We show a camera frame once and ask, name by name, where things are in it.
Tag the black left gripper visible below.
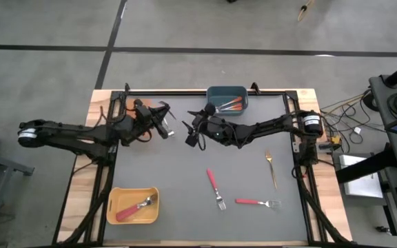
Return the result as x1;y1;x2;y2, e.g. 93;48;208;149
119;101;176;144

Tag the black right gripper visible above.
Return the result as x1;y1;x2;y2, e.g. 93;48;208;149
181;102;243;148

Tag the teal plastic bin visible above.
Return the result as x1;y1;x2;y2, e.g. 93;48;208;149
206;85;250;116

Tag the pink handled silver fork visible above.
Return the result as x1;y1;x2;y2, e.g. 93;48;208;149
206;167;227;211
119;193;159;220
234;198;283;209
115;196;156;223

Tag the gold fork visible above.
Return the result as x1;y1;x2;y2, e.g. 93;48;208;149
264;149;278;190

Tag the yellow plastic bin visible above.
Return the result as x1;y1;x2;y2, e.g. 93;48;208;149
106;186;161;225

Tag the grey table mat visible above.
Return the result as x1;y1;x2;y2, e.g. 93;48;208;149
110;94;309;242

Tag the yellow connector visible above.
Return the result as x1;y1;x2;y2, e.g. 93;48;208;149
327;134;343;149

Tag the white box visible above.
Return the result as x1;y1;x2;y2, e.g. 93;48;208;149
338;154;385;200

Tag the grey equipment cart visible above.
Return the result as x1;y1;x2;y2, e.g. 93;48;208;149
369;74;397;248

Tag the yellow hanging cord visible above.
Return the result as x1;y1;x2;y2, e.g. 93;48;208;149
296;0;315;23

